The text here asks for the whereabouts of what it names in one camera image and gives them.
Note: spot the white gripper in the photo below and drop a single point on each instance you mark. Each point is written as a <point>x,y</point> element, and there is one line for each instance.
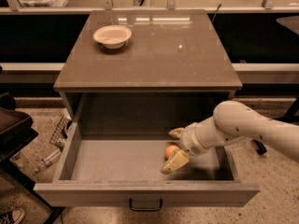
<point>189,141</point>

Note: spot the orange fruit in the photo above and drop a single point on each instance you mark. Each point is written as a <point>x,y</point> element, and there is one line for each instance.
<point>169,150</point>

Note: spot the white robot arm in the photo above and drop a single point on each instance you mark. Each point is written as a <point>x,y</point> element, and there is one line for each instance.
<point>230,122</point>

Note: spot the grey cabinet with counter top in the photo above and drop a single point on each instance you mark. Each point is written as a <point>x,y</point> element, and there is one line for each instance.
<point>169,50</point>

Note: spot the open grey top drawer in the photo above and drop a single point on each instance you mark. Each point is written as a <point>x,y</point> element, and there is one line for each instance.
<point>115,152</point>

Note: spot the black metal floor stand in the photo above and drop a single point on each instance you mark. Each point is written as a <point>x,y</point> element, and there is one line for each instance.
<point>288,119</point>

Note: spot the white paper bowl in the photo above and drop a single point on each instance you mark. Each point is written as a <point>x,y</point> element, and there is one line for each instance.
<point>112,36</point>

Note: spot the clear plastic bottle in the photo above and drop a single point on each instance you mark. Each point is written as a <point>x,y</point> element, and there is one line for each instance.
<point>48,161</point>

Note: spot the black cart on left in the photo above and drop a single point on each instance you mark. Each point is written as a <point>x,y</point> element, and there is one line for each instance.
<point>16,133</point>

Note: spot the black and white sneaker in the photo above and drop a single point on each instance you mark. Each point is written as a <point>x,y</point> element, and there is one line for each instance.
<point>12,217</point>

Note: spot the black drawer handle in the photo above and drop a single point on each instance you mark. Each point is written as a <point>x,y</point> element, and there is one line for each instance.
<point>145,206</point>

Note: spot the wire mesh basket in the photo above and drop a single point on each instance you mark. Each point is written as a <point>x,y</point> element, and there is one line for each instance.
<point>60,133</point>

